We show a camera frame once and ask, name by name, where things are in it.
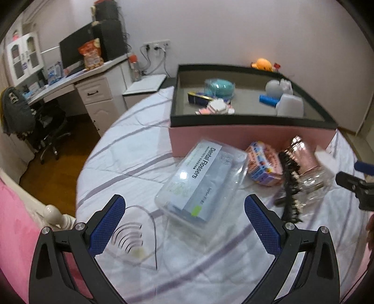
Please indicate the clear acrylic heart sign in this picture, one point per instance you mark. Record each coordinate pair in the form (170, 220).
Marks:
(146, 251)

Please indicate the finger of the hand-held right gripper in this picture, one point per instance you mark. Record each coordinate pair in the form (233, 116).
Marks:
(365, 167)
(365, 193)

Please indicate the teal round case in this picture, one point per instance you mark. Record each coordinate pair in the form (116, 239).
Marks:
(219, 87)

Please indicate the clear dental flosser box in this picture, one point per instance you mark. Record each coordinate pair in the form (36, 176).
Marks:
(201, 187)

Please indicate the black monitor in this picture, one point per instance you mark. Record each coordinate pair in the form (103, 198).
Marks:
(73, 48)

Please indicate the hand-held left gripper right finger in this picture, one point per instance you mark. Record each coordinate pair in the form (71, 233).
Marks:
(263, 226)

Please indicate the small white desk fan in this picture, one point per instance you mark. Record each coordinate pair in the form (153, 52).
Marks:
(94, 14)

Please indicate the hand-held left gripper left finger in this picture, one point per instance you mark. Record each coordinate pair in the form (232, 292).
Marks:
(106, 223)

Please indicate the grey jacket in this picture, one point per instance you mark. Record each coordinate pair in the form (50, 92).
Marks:
(16, 111)

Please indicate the white side table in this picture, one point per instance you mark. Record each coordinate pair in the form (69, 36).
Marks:
(144, 86)

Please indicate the white curtain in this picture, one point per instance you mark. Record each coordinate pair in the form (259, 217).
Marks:
(13, 157)

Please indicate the white wall socket strip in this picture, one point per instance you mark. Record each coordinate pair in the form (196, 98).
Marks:
(156, 44)

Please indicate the white rounded container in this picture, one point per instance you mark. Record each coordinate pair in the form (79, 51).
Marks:
(289, 106)

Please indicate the glass jar rose gold lid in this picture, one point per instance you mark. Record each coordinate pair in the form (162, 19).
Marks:
(306, 163)

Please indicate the white bed frame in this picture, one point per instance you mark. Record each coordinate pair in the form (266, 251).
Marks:
(55, 214)

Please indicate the black office chair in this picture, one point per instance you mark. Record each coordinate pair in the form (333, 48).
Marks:
(49, 125)

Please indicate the blue and white box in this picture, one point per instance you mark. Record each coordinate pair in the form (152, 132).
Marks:
(54, 73)

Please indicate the small red figure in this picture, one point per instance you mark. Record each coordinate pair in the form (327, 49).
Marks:
(277, 67)

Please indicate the pink blanket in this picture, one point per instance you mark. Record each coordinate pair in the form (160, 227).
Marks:
(17, 233)

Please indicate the pink and white block toy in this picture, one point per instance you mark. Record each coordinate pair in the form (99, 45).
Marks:
(216, 106)

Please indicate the black low bench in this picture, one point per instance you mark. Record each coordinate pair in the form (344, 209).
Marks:
(169, 82)

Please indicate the white animal figurine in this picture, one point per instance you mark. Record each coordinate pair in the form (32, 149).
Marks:
(277, 87)

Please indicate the orange octopus plush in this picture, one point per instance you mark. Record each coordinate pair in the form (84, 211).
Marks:
(262, 65)

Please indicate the black hair claw clip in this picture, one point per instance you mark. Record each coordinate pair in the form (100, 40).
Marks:
(290, 187)

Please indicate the black speaker stack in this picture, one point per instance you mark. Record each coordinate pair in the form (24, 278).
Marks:
(111, 39)

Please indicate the person's right hand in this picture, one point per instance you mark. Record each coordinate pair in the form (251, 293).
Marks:
(371, 231)

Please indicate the blue and yellow rectangular box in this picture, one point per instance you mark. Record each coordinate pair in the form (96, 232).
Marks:
(198, 98)

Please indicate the white desk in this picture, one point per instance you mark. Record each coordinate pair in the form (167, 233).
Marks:
(96, 93)

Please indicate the pink colourful block toy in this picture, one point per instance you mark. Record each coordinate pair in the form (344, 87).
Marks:
(263, 163)

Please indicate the blue tube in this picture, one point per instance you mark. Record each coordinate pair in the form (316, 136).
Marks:
(268, 100)

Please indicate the orange snack bag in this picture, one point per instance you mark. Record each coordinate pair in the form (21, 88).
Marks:
(92, 55)

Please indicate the white glass door cabinet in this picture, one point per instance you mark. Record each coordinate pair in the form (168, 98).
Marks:
(23, 58)

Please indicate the bottle with orange cap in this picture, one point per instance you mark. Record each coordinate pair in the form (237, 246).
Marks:
(135, 68)

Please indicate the pink box with black rim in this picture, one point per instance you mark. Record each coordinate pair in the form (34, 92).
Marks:
(222, 137)

